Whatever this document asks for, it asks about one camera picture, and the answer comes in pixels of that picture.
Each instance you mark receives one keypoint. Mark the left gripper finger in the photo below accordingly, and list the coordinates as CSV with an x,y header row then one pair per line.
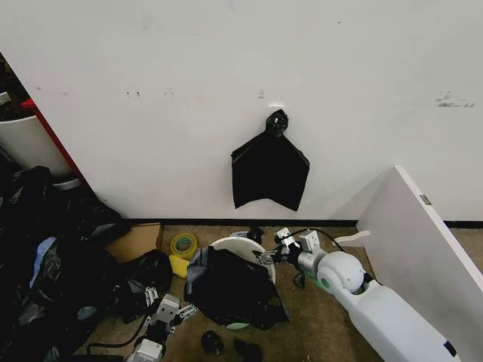
x,y
186,311
150,297

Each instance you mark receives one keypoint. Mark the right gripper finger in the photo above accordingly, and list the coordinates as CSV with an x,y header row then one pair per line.
x,y
267,258
282,234

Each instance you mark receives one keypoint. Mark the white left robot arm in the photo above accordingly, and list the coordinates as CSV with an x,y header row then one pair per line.
x,y
148,351

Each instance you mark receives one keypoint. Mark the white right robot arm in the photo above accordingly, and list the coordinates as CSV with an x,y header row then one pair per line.
x,y
377,301

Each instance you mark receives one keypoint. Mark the white round trash bin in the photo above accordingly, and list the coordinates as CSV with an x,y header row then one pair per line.
x,y
241,247

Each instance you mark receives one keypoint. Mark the glossy black bag lump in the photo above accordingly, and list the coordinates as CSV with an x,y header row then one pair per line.
x,y
151,268

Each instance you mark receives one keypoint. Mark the crumpled black garbage bag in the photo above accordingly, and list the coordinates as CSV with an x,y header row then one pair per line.
x,y
234,292

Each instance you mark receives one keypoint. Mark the black garbage bag on hook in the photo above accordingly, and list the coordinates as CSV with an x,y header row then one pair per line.
x,y
269,177

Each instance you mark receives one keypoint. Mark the pile of black garbage bags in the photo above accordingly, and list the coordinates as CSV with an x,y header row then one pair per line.
x,y
45,286

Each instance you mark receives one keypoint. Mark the tall white cylinder bin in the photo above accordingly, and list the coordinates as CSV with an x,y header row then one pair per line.
x,y
26,143

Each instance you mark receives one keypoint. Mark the small black clump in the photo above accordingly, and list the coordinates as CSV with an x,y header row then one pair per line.
x,y
256,234

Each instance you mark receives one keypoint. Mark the small dark plastic scrap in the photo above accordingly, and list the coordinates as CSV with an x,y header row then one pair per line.
x,y
300,281

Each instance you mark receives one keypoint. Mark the small black round object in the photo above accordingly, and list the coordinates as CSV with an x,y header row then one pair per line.
x,y
212,341

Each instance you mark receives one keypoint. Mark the yellow sponge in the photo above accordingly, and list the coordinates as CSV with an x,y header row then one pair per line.
x,y
179,266

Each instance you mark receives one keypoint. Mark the pale green round lid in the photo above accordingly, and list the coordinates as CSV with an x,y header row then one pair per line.
x,y
238,326

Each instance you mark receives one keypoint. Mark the brown cardboard sheet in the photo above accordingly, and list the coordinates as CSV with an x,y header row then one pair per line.
x,y
136,241

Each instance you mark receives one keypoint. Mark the yellow green tape roll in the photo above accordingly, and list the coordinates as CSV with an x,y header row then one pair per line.
x,y
184,245

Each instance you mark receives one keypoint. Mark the white paper strip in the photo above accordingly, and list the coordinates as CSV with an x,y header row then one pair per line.
x,y
351,240

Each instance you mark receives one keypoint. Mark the small black crumpled scrap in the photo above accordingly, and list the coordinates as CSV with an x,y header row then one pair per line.
x,y
247,349

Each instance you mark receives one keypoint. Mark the blue plastic scrap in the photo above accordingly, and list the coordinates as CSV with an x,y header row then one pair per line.
x,y
44,250

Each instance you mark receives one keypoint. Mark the white flat board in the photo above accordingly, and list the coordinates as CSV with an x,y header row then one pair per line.
x,y
411,241

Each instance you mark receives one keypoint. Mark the low white round rim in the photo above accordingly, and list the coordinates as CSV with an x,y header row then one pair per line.
x,y
66,184

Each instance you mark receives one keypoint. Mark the small metal hinge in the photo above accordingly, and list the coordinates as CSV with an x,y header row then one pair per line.
x,y
425,199

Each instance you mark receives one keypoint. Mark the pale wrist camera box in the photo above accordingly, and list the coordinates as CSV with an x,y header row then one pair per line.
x,y
168,306

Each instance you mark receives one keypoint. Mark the white wall hook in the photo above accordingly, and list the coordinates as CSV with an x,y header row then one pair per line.
x,y
275,105

